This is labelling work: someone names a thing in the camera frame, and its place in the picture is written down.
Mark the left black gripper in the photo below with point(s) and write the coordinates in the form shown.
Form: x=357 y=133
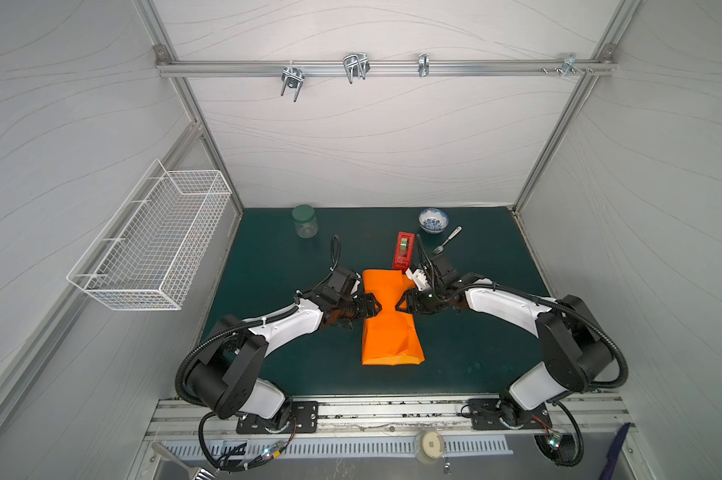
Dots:
x=363 y=307

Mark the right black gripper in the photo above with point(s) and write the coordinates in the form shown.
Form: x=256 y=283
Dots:
x=414 y=301

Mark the orange wrapping paper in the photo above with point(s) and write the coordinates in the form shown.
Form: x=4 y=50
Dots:
x=390 y=337

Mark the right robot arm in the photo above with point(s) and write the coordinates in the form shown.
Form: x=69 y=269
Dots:
x=577 y=354

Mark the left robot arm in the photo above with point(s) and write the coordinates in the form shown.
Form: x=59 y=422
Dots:
x=222 y=372

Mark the red tape dispenser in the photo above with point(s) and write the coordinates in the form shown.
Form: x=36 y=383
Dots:
x=403 y=251

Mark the silver fork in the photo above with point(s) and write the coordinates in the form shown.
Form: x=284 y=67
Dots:
x=440 y=248

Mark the green table mat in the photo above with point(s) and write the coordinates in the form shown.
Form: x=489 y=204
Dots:
x=465 y=352

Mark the blue white ceramic bowl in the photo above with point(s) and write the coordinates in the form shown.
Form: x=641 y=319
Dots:
x=433 y=220

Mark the green lid glass jar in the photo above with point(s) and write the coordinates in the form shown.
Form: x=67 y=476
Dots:
x=305 y=221

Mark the round white puck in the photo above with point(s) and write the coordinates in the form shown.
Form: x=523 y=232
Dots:
x=430 y=447

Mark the middle metal clamp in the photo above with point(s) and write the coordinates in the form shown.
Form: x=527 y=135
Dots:
x=356 y=65

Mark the metal clamp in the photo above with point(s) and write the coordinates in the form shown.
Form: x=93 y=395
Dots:
x=356 y=65
x=292 y=79

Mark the left metal clamp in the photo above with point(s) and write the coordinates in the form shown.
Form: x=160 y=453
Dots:
x=292 y=79

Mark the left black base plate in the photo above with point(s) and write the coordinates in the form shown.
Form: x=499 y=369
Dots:
x=292 y=416

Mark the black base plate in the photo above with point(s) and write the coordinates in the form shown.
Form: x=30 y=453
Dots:
x=292 y=416
x=484 y=414

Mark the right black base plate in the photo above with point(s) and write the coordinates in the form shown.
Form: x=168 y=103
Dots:
x=484 y=414

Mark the white wire basket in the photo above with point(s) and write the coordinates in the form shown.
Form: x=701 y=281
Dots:
x=146 y=256

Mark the blue handled tool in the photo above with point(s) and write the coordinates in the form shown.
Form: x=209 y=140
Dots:
x=614 y=452

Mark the right metal bracket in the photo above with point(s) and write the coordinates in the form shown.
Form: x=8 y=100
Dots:
x=568 y=68

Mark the aluminium cross rail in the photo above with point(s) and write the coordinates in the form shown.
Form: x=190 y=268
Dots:
x=378 y=68

